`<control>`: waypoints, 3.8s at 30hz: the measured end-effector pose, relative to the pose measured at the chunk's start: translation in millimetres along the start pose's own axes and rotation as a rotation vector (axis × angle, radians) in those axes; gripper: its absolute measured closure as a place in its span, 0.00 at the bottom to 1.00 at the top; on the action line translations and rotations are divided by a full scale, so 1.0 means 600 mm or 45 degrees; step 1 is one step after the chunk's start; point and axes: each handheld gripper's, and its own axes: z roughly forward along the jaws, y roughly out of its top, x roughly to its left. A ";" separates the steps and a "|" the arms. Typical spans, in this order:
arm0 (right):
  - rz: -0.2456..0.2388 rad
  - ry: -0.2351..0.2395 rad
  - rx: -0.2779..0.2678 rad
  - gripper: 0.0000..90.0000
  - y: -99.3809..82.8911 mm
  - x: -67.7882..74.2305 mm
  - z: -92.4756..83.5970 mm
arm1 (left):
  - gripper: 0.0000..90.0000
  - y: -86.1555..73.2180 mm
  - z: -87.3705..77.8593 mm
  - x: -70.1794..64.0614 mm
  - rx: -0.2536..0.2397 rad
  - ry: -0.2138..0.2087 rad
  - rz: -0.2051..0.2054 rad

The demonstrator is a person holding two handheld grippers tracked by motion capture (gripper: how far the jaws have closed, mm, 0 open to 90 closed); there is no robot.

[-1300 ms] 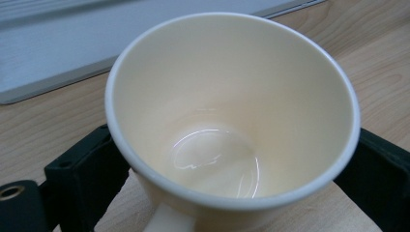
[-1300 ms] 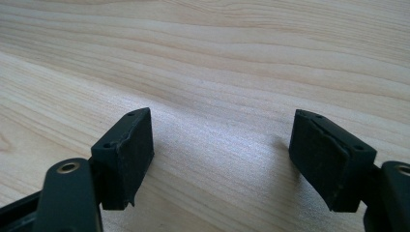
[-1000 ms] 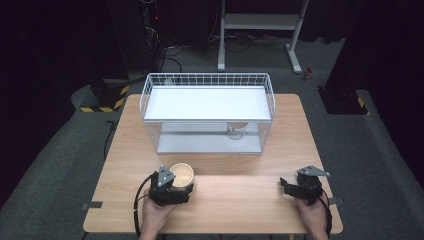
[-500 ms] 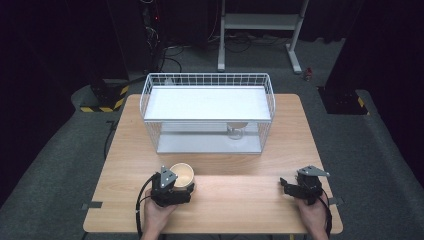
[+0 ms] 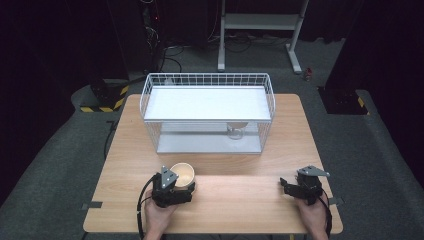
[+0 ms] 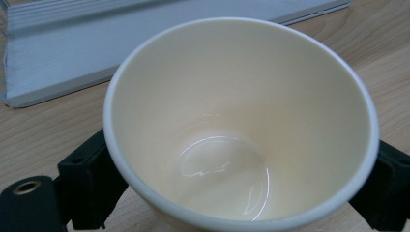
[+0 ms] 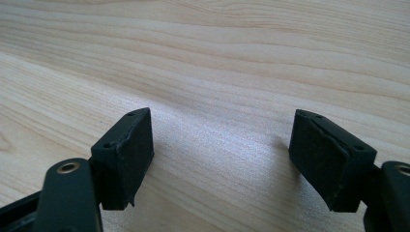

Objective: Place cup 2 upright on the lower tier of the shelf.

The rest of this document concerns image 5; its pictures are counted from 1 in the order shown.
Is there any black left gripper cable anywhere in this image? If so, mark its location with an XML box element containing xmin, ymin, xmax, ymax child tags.
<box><xmin>135</xmin><ymin>174</ymin><xmax>158</xmax><ymax>240</ymax></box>

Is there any cream ceramic cup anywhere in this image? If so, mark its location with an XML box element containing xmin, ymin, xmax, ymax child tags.
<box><xmin>169</xmin><ymin>162</ymin><xmax>197</xmax><ymax>192</ymax></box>

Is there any black yellow striped stand base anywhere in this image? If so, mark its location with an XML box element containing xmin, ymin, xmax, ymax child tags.
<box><xmin>317</xmin><ymin>85</ymin><xmax>370</xmax><ymax>116</ymax></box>
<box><xmin>79</xmin><ymin>78</ymin><xmax>130</xmax><ymax>114</ymax></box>

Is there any person's left hand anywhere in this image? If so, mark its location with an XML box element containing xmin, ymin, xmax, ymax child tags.
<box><xmin>143</xmin><ymin>189</ymin><xmax>180</xmax><ymax>232</ymax></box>

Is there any white metal stand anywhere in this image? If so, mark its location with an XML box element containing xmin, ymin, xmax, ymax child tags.
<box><xmin>217</xmin><ymin>0</ymin><xmax>310</xmax><ymax>75</ymax></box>

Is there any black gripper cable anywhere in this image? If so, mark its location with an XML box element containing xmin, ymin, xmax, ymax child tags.
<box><xmin>319</xmin><ymin>188</ymin><xmax>334</xmax><ymax>238</ymax></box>
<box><xmin>135</xmin><ymin>174</ymin><xmax>158</xmax><ymax>240</ymax></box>

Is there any white wire shelf rack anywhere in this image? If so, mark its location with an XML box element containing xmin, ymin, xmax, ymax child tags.
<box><xmin>139</xmin><ymin>72</ymin><xmax>277</xmax><ymax>155</ymax></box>

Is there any clear jar with white lid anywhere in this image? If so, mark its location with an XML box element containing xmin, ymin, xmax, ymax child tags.
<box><xmin>226</xmin><ymin>122</ymin><xmax>248</xmax><ymax>141</ymax></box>

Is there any bundle of floor cables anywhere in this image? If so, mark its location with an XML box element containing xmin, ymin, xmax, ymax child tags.
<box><xmin>159</xmin><ymin>31</ymin><xmax>291</xmax><ymax>74</ymax></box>

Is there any person's right hand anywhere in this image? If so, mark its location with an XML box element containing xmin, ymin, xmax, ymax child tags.
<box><xmin>295</xmin><ymin>193</ymin><xmax>330</xmax><ymax>232</ymax></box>

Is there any dark equipment rack with cables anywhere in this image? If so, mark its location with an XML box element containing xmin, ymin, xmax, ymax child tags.
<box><xmin>138</xmin><ymin>0</ymin><xmax>168</xmax><ymax>76</ymax></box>

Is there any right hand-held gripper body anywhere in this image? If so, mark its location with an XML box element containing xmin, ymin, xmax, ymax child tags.
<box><xmin>289</xmin><ymin>165</ymin><xmax>331</xmax><ymax>206</ymax></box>

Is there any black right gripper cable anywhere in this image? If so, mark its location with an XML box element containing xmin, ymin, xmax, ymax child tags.
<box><xmin>319</xmin><ymin>188</ymin><xmax>334</xmax><ymax>238</ymax></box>

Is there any black floor cable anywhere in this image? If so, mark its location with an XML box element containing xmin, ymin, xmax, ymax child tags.
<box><xmin>103</xmin><ymin>119</ymin><xmax>120</xmax><ymax>161</ymax></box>

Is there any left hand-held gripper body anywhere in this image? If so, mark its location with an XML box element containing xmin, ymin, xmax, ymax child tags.
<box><xmin>151</xmin><ymin>165</ymin><xmax>190</xmax><ymax>208</ymax></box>

